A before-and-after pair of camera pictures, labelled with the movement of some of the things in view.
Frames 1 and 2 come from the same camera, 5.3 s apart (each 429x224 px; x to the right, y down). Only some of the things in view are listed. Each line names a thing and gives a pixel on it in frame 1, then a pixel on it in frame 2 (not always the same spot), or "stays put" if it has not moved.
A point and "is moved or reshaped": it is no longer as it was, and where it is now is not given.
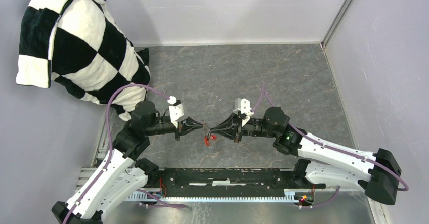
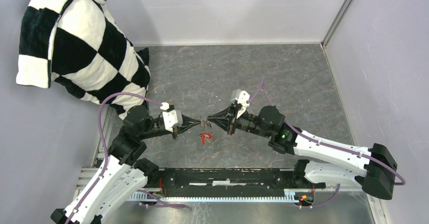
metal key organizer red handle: [207, 139] is moved or reshaped
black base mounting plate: [169, 181] stays put
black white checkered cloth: [70, 37] stays put
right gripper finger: [228, 122] -> [225, 114]
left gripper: [186, 126] stays put
